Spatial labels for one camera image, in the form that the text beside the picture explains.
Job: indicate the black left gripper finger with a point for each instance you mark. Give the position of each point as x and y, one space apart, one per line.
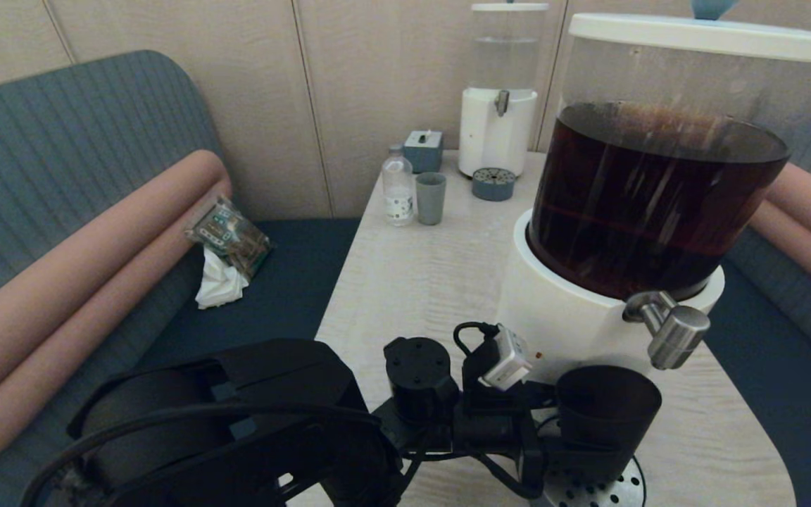
545 397
574 458

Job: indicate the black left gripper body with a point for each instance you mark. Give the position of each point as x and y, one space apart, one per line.
497 429

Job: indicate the black cup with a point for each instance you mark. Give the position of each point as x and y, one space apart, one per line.
610 408

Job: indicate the large metal dispenser tap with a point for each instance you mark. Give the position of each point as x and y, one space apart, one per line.
676 338

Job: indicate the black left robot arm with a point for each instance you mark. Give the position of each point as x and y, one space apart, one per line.
236 422

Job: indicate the grey-blue cup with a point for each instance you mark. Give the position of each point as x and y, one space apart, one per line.
431 199

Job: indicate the large silver drip tray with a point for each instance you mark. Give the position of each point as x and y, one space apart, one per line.
617 493

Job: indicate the large dark tea dispenser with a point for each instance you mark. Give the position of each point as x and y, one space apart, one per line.
588 225

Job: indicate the dark teal seat cushion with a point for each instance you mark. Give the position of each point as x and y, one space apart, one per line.
272 303
786 422

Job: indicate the small blue drip tray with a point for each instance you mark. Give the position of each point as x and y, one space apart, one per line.
493 185

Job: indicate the clear plastic bottle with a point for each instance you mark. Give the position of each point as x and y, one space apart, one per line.
398 189

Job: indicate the small clear water dispenser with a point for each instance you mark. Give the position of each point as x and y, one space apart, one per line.
493 141

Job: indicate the ribbed grey-blue bench backrest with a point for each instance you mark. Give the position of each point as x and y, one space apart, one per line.
60 141
800 299

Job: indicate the small blue box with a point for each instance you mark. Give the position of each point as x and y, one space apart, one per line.
423 152

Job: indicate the small metal dispenser tap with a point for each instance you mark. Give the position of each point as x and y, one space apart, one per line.
501 103

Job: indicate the crumpled white tissue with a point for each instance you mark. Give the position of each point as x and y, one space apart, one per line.
219 285

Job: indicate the large white dispenser lid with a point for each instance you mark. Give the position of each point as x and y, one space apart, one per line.
694 35

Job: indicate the small white dispenser lid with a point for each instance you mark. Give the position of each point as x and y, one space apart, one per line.
510 7

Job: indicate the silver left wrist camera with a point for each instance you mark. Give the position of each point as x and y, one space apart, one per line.
507 359

